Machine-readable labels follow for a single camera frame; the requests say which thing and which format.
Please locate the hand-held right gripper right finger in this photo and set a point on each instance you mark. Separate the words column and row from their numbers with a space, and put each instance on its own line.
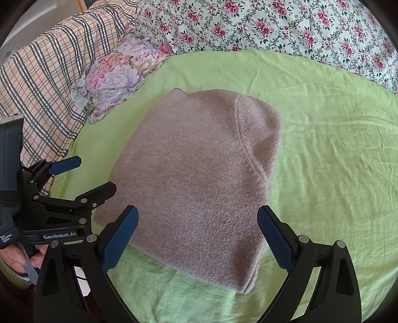
column 276, row 240

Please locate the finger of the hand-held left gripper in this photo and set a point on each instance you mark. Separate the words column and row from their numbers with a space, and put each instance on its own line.
column 93, row 194
column 63, row 164

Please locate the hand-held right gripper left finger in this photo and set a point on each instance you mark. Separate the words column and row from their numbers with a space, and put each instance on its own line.
column 121, row 239

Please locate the beige knit sweater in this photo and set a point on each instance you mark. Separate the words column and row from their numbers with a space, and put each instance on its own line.
column 192, row 192

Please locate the person's left hand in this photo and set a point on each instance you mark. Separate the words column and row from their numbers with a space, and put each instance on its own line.
column 39, row 256

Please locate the green bed sheet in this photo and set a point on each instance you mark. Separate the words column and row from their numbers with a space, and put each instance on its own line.
column 326, row 174

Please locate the plaid checked pillow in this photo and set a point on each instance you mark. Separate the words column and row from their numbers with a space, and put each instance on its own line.
column 46, row 77

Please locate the large flower print pillow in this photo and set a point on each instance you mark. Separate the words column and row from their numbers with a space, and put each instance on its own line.
column 118, row 74

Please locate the small rose print quilt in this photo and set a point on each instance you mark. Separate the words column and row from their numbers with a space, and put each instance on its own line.
column 264, row 28

